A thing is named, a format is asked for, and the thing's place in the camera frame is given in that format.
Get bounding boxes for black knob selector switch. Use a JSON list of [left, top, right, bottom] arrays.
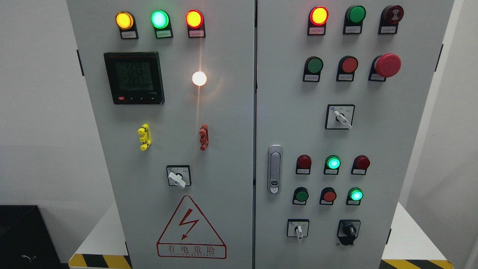
[[336, 219, 361, 245]]

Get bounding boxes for red terminal block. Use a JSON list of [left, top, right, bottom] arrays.
[[199, 124, 209, 151]]

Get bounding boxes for white lit round lamp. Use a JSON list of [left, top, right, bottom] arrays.
[[192, 71, 208, 87]]

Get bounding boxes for dark red indicator lamp left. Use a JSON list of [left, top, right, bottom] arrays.
[[295, 155, 312, 175]]

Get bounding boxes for left grey cabinet door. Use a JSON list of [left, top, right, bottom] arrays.
[[67, 0, 255, 269]]

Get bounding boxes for grey cabinet door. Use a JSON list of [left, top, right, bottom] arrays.
[[255, 0, 454, 269], [67, 0, 255, 269]]

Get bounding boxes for green push button lower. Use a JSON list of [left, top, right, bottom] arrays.
[[292, 187, 309, 205]]

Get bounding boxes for green push button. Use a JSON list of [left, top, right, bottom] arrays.
[[292, 187, 309, 205], [302, 56, 324, 83]]

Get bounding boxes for yellow terminal block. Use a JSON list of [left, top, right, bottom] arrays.
[[137, 124, 151, 151]]

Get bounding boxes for green lit indicator lamp middle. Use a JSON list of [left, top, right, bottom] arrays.
[[324, 155, 341, 175]]

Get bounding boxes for green push button upper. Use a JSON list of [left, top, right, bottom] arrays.
[[302, 56, 324, 83]]

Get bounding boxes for red push button lower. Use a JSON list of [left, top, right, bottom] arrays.
[[319, 187, 337, 205]]

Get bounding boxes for red push button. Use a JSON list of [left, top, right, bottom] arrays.
[[319, 187, 337, 205], [336, 56, 359, 82]]

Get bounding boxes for red electric hazard warning sticker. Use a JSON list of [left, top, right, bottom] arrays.
[[156, 195, 227, 259]]

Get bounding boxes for right grey cabinet door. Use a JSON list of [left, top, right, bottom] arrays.
[[255, 0, 454, 269]]

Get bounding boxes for black digital power meter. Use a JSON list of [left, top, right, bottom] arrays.
[[103, 51, 165, 105]]

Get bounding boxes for red lit indicator lamp left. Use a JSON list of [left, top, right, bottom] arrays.
[[185, 10, 205, 38]]

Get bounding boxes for red lit indicator lamp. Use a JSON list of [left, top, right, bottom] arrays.
[[307, 6, 329, 36], [185, 10, 205, 38]]

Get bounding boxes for red push button upper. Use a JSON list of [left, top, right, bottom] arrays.
[[336, 56, 359, 82]]

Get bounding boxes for green illuminated button lower right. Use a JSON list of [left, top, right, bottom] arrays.
[[345, 187, 363, 205]]

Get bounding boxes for green indicator lamp top left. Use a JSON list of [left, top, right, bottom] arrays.
[[150, 10, 174, 39]]

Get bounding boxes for red lit indicator lamp right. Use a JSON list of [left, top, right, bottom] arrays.
[[307, 6, 329, 36]]

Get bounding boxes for red emergency stop mushroom button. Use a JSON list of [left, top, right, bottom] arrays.
[[368, 53, 401, 82]]

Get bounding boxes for yellow indicator lamp top left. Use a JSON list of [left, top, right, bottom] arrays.
[[115, 11, 139, 39]]

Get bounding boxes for dark green indicator lamp top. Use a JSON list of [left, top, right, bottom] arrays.
[[343, 5, 366, 35]]

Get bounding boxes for dark red buzzer lamp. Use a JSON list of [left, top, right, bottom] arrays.
[[378, 5, 404, 35]]

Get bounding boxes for white platform with hazard stripes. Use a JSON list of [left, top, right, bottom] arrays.
[[65, 203, 454, 269]]

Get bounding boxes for black box lower left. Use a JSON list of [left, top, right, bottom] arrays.
[[0, 205, 62, 269]]

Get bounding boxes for silver door latch handle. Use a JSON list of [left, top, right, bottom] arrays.
[[267, 145, 283, 194]]

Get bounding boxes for white handle selector switch left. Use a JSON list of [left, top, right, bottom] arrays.
[[166, 165, 192, 189]]

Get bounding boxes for white handle selector switch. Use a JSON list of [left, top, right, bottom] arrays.
[[166, 165, 192, 189], [325, 104, 355, 130], [286, 219, 310, 244]]

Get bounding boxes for white handle selector switch upper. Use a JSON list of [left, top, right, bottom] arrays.
[[325, 104, 355, 130]]

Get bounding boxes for white handle selector switch lower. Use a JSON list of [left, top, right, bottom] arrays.
[[286, 219, 310, 244]]

